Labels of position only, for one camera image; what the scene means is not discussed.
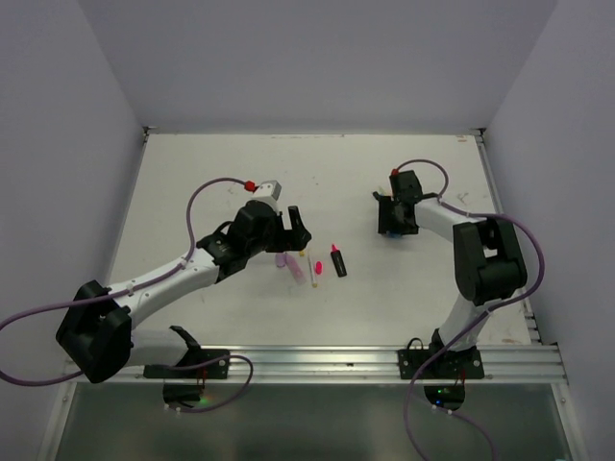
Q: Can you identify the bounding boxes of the black pink highlighter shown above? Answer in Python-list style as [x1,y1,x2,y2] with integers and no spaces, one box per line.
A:
[330,244,348,278]

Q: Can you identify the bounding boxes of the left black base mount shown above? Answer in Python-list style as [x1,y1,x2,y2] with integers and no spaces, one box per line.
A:
[143,326,231,381]

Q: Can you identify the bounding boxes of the lilac highlighter cap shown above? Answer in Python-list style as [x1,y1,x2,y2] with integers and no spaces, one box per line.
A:
[275,253,287,268]

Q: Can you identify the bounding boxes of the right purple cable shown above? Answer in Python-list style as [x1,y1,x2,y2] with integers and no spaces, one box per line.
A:
[389,159,548,461]

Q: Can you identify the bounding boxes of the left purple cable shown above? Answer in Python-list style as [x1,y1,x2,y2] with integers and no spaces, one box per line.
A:
[0,177,256,386]

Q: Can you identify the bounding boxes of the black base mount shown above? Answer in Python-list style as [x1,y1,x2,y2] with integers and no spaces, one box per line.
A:
[143,326,231,381]
[397,338,485,380]

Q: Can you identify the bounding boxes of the aluminium rail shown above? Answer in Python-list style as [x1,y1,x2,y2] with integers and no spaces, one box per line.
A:
[61,344,566,385]

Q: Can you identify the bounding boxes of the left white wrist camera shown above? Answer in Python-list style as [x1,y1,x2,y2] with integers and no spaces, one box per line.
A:
[252,180,282,214]

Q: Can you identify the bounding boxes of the purple cable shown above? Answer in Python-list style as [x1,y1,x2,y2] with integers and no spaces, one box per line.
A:
[0,177,256,386]
[389,159,548,461]

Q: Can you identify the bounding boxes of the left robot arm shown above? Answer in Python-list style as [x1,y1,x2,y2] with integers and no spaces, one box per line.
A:
[56,200,311,383]

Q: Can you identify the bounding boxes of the white yellow marker pen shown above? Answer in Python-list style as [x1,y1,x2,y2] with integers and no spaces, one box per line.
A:
[306,250,318,288]

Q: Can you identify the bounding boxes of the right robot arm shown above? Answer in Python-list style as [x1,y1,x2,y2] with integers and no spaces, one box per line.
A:
[372,171,528,377]

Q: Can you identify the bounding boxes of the lilac highlighter body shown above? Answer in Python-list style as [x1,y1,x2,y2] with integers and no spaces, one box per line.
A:
[285,254,307,285]

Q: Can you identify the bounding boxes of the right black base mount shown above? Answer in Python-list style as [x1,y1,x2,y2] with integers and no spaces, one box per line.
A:
[397,338,485,380]

